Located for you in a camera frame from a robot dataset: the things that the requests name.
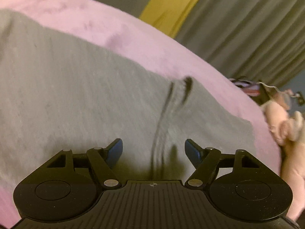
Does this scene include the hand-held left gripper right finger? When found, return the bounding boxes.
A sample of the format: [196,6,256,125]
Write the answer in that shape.
[185,138,260,188]

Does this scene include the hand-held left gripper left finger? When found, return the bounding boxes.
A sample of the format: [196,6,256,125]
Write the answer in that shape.
[46,138,123,189]

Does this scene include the grey sweatpants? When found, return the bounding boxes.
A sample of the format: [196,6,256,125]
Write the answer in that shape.
[0,9,282,189]

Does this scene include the pink plush toy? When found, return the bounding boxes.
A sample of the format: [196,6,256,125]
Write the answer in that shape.
[260,89,305,146]

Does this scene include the pink blanket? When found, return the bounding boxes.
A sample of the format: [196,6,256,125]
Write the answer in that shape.
[0,0,305,229]

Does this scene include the yellow curtain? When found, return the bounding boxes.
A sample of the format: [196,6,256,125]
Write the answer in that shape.
[139,0,214,39]

